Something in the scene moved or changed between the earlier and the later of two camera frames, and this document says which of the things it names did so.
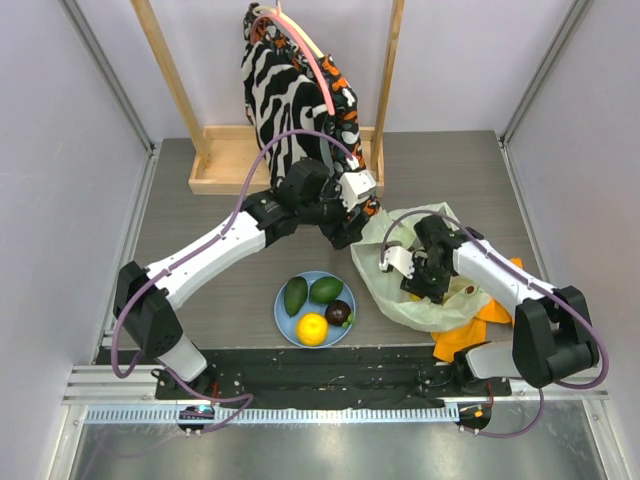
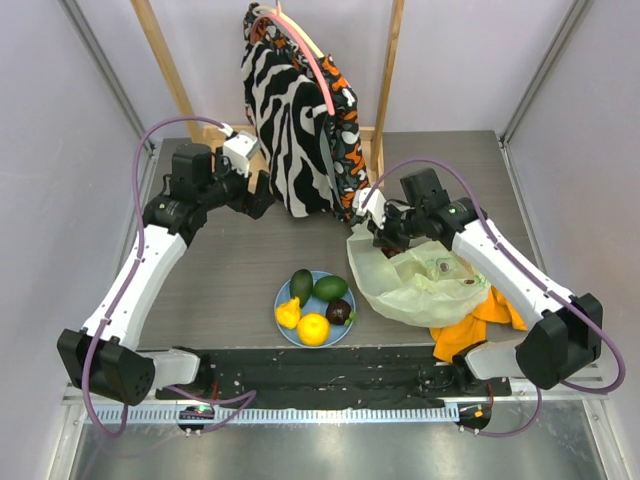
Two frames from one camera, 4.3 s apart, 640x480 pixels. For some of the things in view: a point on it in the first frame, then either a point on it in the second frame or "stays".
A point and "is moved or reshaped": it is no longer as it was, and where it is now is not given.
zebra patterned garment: (301, 104) stays
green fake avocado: (295, 293) is moved or reshaped
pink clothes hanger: (278, 15) stays
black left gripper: (337, 233) to (253, 203)
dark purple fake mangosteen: (337, 312) stays
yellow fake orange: (312, 328) stays
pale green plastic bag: (462, 302) stays
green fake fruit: (325, 289) stays
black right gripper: (426, 280) to (386, 235)
